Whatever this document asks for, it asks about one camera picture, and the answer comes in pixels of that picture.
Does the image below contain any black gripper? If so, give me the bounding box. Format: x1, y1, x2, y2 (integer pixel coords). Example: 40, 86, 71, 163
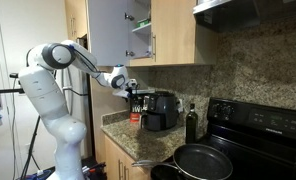
126, 84, 145, 103

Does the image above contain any black air fryer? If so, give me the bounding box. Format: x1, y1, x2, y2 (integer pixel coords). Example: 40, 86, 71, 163
141, 91, 179, 131

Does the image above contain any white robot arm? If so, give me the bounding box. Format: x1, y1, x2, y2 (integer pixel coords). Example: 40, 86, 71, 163
19, 40, 137, 180

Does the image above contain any black protein powder tub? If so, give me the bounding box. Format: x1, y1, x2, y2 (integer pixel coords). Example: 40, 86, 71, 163
130, 95, 143, 122

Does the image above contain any wooden upper cabinet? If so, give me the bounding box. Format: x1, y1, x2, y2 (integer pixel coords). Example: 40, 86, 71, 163
70, 0, 217, 67

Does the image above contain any wooden cabinet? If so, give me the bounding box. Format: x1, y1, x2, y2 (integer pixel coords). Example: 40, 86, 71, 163
104, 136, 150, 180
70, 0, 217, 67

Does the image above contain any dark olive oil bottle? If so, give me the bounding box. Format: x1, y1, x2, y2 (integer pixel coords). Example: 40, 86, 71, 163
185, 103, 198, 144

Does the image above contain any wooden lower cabinet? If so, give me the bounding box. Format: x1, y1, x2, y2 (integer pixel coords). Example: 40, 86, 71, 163
104, 136, 150, 180

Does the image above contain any small black frying pan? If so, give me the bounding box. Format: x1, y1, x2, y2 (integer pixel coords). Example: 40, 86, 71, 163
150, 165, 182, 180

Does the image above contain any large black frying pan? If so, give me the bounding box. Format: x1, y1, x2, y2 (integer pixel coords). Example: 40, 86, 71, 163
132, 144, 233, 180

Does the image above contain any black range hood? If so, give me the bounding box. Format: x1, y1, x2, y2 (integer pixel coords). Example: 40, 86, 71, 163
193, 0, 296, 33

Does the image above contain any black electric stove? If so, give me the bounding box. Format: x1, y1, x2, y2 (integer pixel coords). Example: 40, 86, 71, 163
199, 98, 296, 180

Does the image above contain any white wall outlet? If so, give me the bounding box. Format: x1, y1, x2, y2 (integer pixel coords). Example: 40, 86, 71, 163
177, 99, 184, 113

